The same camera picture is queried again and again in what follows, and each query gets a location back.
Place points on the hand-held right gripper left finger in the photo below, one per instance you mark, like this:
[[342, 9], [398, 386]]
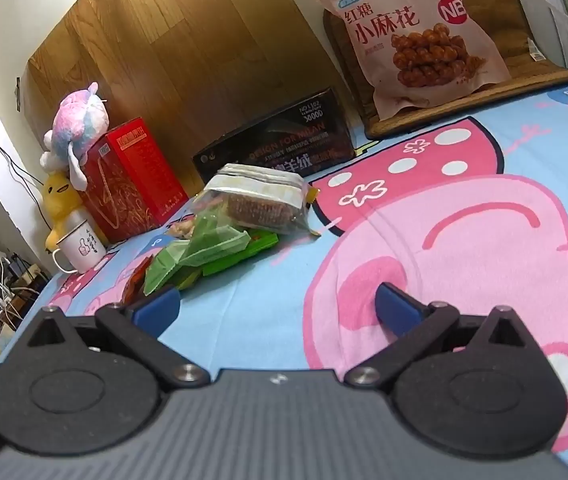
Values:
[[156, 305]]

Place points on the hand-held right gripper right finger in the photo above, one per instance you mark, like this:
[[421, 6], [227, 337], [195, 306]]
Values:
[[398, 310]]

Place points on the orange red snack packet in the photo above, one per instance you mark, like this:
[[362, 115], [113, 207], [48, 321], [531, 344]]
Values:
[[136, 285]]

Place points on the dark green snack packet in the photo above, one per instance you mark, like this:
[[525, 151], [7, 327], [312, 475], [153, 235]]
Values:
[[161, 275]]

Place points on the bright green yellow-label snack packet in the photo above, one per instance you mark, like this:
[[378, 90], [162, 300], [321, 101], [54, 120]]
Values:
[[259, 247]]

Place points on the clear bag of brown cakes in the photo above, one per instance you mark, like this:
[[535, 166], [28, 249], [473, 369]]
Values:
[[264, 200]]

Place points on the black cardboard box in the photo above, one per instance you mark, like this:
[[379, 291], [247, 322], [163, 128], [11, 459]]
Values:
[[284, 135]]

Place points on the white enamel mug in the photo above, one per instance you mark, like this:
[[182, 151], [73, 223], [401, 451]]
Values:
[[81, 250]]

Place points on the cartoon printed bed sheet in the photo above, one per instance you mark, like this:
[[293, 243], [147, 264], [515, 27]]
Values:
[[274, 310]]

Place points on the red gift box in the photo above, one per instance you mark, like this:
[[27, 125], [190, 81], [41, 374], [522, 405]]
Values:
[[129, 185]]

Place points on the yellow duck plush toy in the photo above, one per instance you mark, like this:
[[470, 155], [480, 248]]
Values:
[[61, 200]]

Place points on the pink blue plush toy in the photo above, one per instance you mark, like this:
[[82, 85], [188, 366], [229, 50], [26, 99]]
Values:
[[81, 120]]

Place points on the pink fried dough snack bag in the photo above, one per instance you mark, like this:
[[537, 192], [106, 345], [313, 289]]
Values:
[[413, 35]]

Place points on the wood grain wall panel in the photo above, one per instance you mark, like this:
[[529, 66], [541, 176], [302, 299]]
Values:
[[189, 35]]

